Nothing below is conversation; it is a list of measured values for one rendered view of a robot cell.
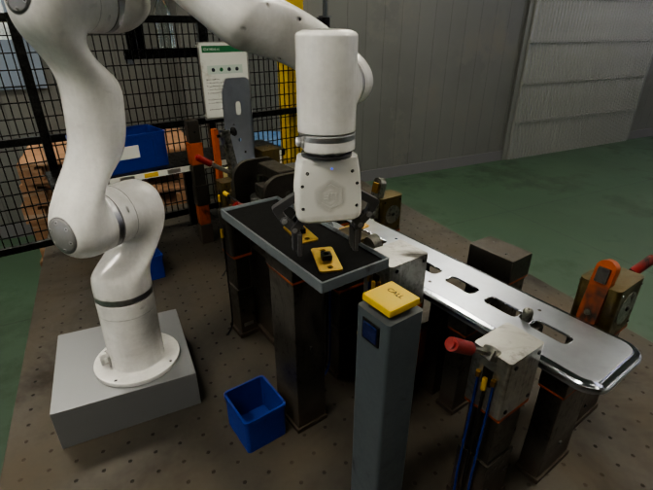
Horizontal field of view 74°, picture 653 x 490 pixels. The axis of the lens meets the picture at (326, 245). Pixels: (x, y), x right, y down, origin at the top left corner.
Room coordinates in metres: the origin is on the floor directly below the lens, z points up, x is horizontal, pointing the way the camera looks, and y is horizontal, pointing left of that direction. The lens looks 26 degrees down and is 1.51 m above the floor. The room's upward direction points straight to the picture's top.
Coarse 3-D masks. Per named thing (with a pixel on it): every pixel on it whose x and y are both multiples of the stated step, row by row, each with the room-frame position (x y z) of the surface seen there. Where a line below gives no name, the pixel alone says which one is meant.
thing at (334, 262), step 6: (312, 252) 0.66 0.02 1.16; (318, 252) 0.66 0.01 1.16; (324, 252) 0.64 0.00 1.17; (330, 252) 0.66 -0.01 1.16; (318, 258) 0.64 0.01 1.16; (324, 258) 0.63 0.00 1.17; (330, 258) 0.63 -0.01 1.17; (336, 258) 0.64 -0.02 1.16; (318, 264) 0.62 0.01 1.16; (324, 264) 0.62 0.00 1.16; (330, 264) 0.62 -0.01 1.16; (336, 264) 0.62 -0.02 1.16; (324, 270) 0.60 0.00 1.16; (330, 270) 0.60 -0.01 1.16; (336, 270) 0.60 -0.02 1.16
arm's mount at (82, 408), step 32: (160, 320) 0.97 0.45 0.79; (64, 352) 0.84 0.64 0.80; (96, 352) 0.84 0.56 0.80; (64, 384) 0.73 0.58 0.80; (96, 384) 0.73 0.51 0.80; (160, 384) 0.74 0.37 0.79; (192, 384) 0.76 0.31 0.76; (64, 416) 0.65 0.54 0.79; (96, 416) 0.68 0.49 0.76; (128, 416) 0.70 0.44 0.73
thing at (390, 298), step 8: (376, 288) 0.55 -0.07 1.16; (384, 288) 0.55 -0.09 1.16; (392, 288) 0.55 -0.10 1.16; (400, 288) 0.55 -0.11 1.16; (368, 296) 0.53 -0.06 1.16; (376, 296) 0.53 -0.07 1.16; (384, 296) 0.53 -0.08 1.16; (392, 296) 0.53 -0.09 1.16; (400, 296) 0.53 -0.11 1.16; (408, 296) 0.53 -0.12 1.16; (416, 296) 0.53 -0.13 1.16; (376, 304) 0.51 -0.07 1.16; (384, 304) 0.51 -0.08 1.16; (392, 304) 0.51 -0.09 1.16; (400, 304) 0.51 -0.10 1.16; (408, 304) 0.51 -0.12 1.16; (416, 304) 0.52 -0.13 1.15; (384, 312) 0.50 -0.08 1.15; (392, 312) 0.49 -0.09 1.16; (400, 312) 0.50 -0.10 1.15
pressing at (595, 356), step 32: (448, 256) 0.96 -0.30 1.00; (448, 288) 0.81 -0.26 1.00; (480, 288) 0.81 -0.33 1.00; (512, 288) 0.81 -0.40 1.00; (480, 320) 0.69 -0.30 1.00; (512, 320) 0.69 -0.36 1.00; (544, 320) 0.69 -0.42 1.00; (576, 320) 0.69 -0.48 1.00; (544, 352) 0.60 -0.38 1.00; (576, 352) 0.60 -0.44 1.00; (608, 352) 0.60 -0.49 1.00; (576, 384) 0.52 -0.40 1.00; (608, 384) 0.52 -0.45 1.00
